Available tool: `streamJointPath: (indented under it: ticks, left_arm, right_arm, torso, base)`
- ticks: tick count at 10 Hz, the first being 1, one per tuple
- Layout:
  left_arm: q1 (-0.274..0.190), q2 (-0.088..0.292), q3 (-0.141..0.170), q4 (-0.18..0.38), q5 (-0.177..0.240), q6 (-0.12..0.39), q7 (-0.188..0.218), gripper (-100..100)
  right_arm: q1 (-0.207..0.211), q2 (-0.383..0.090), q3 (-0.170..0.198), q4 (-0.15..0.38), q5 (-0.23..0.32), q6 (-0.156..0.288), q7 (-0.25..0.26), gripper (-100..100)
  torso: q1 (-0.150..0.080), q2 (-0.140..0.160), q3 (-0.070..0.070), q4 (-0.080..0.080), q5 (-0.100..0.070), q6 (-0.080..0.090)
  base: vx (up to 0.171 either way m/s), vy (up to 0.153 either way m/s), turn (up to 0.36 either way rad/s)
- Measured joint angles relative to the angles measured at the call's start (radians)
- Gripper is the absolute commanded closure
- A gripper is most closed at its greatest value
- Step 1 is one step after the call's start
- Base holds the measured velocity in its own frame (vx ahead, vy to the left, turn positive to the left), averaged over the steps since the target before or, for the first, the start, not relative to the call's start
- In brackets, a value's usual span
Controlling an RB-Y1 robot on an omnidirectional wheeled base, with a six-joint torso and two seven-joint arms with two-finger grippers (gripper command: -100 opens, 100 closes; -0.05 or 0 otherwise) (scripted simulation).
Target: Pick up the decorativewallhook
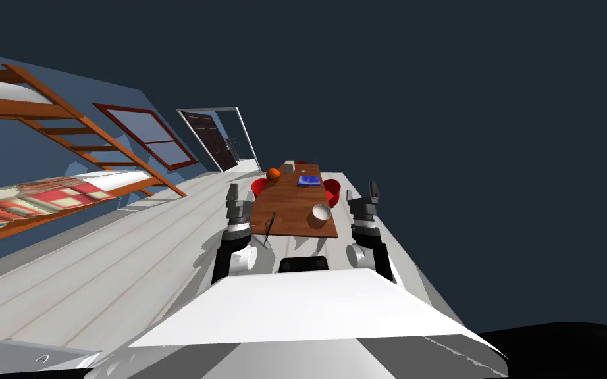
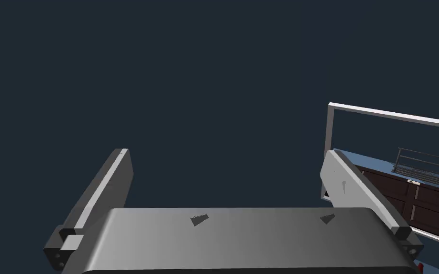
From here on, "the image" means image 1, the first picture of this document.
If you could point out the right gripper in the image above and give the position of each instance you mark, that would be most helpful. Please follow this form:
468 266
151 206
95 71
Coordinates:
364 210

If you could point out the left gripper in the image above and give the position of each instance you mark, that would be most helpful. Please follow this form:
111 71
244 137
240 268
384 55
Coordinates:
239 209

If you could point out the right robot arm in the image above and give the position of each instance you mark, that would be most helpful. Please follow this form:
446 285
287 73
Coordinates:
369 239

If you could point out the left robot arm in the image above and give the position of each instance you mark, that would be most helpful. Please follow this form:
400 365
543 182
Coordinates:
234 247

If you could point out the orange ball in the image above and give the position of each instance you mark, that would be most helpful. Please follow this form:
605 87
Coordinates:
273 175

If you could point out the white bowl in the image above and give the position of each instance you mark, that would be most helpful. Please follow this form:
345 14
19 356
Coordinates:
321 212

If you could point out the brown wooden table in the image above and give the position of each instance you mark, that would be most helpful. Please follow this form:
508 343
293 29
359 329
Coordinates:
287 208

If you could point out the grey box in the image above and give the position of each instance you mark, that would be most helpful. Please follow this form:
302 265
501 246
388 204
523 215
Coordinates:
289 166

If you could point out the blue book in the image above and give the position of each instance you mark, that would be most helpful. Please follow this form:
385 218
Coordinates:
309 181

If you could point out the dark brown door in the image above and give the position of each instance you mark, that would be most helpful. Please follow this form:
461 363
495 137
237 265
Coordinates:
211 139

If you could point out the red-framed window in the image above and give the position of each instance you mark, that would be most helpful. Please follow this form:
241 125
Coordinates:
148 138

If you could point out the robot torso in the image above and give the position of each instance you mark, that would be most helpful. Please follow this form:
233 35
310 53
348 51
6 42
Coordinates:
303 310

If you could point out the wooden bunk bed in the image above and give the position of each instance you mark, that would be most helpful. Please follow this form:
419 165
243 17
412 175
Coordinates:
45 195

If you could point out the grey cabinet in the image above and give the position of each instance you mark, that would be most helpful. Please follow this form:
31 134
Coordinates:
24 357

